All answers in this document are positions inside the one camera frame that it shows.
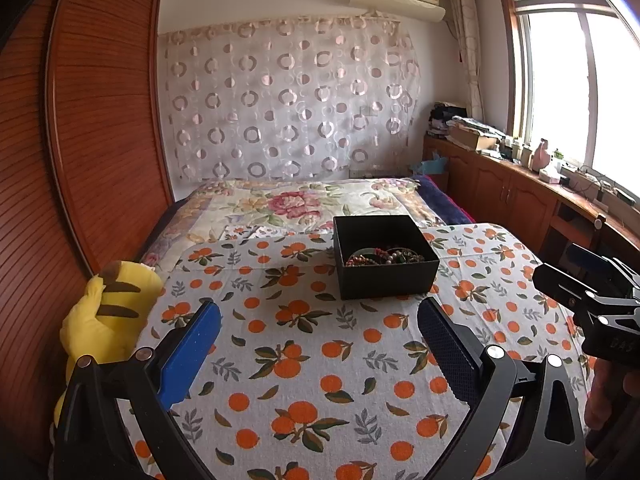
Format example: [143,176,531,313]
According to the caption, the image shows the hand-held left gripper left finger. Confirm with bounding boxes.
[52,299,222,480]

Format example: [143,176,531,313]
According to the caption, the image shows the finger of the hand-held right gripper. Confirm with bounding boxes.
[532,262,608,313]
[567,243,613,273]

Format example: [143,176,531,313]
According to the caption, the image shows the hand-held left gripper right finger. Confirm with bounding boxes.
[417,297,587,480]

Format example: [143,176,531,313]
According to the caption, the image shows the black square storage box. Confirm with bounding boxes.
[333,215,441,301]

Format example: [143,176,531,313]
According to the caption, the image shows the red and wooden bead necklace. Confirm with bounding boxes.
[345,246,397,268]

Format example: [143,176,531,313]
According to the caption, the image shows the person's right hand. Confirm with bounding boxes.
[584,359,640,463]

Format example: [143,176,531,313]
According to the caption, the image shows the white power strip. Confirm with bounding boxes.
[572,169,637,207]

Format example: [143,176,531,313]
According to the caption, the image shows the yellow plush toy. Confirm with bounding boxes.
[52,260,164,430]

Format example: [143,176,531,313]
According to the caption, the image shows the wooden window cabinet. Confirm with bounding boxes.
[422,134,640,273]

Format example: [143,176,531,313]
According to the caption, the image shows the pink figurine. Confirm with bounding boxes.
[531,138,551,171]

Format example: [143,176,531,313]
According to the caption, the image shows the orange fruit print cloth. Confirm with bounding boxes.
[127,222,601,480]

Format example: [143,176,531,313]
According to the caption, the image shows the dark blue blanket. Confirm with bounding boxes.
[415,175,474,227]

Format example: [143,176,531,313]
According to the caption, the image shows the cardboard box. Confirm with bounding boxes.
[446,124,502,152]

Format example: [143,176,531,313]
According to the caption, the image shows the wood framed window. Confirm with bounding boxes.
[497,0,640,203]

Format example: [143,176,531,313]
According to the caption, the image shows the floral bedspread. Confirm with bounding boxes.
[141,177,447,277]

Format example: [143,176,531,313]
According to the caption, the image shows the teal bag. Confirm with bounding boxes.
[410,156,449,177]

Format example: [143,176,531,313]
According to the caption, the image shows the pile of dark clothes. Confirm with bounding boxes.
[427,102,469,139]

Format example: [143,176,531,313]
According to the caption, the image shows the wooden slatted wardrobe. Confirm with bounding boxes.
[0,0,177,467]

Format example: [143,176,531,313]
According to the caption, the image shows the beige window curtain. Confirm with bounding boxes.
[446,0,487,125]

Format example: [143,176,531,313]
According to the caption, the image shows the circle pattern sheer curtain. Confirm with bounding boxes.
[159,14,422,184]

